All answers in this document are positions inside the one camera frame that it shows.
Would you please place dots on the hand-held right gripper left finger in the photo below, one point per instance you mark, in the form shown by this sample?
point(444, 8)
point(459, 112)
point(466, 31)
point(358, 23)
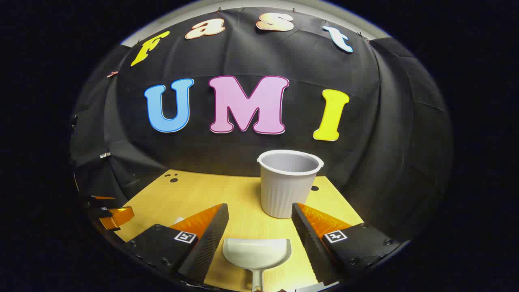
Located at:
point(206, 243)

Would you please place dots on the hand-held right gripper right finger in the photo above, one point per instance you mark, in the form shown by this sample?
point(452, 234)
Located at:
point(310, 243)

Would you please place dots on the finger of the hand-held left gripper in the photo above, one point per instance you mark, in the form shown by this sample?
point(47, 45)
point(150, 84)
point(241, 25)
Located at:
point(101, 198)
point(117, 217)

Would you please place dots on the white plastic dustpan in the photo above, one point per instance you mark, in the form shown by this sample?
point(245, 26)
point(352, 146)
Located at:
point(255, 251)

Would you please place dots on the white ribbed garbage bin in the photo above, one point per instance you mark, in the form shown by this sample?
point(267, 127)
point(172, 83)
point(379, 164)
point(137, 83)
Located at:
point(284, 190)

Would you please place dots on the silver cloth clip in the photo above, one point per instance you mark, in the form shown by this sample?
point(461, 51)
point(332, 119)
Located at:
point(105, 155)

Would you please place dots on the black backdrop cloth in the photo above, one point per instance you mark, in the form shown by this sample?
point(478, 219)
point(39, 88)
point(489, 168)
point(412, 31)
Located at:
point(365, 162)

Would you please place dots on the copper cloth clip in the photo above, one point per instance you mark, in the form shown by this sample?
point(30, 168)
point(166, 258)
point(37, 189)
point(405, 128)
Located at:
point(112, 74)

